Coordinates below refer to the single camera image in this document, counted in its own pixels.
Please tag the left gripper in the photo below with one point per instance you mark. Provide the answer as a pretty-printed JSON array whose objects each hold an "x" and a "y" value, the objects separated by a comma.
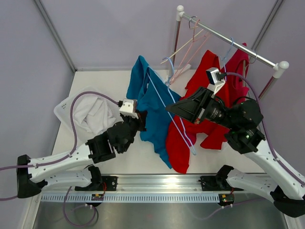
[{"x": 140, "y": 122}]

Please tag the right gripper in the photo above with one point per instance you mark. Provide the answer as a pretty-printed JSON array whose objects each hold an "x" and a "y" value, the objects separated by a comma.
[{"x": 195, "y": 108}]

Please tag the blue t shirt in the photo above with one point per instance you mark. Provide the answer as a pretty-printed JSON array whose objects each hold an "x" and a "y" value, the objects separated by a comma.
[{"x": 152, "y": 96}]

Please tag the white t shirt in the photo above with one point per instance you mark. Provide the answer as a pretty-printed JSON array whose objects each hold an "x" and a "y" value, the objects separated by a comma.
[{"x": 93, "y": 114}]

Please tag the pink wire hanger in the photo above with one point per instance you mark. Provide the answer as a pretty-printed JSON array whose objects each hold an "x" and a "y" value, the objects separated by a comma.
[{"x": 193, "y": 49}]

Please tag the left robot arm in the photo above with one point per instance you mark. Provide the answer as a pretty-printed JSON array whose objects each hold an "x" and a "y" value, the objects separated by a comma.
[{"x": 78, "y": 167}]

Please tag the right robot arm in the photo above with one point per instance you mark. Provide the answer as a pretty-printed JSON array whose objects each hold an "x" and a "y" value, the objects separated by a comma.
[{"x": 285, "y": 189}]

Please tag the red t shirt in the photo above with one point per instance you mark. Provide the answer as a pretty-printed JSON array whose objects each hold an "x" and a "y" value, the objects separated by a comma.
[{"x": 179, "y": 153}]

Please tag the magenta t shirt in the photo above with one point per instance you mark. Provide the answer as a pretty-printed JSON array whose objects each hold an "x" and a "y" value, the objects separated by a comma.
[{"x": 233, "y": 88}]

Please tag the white plastic basket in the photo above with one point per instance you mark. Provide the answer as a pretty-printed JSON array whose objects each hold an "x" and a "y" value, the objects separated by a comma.
[{"x": 62, "y": 111}]

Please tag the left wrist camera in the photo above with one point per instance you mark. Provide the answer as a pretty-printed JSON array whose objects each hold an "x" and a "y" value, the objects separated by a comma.
[{"x": 127, "y": 107}]

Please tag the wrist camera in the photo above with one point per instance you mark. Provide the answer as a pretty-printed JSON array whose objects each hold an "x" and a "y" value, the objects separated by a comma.
[
  {"x": 127, "y": 107},
  {"x": 216, "y": 80}
]

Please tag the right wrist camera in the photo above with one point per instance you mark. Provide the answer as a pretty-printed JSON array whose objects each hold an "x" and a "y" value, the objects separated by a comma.
[{"x": 216, "y": 80}]

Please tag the cream wire hanger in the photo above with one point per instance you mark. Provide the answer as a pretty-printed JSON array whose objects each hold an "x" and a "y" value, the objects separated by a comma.
[{"x": 175, "y": 52}]

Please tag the aluminium rail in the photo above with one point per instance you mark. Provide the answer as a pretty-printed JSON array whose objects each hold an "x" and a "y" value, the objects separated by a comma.
[{"x": 157, "y": 182}]

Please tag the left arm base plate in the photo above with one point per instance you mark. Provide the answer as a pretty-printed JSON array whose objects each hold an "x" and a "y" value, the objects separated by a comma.
[{"x": 109, "y": 183}]

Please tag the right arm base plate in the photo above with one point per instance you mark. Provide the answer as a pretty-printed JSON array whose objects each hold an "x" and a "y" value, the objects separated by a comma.
[{"x": 214, "y": 183}]

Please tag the white slotted cable duct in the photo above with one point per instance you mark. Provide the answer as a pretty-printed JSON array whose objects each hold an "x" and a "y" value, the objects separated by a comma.
[{"x": 132, "y": 198}]

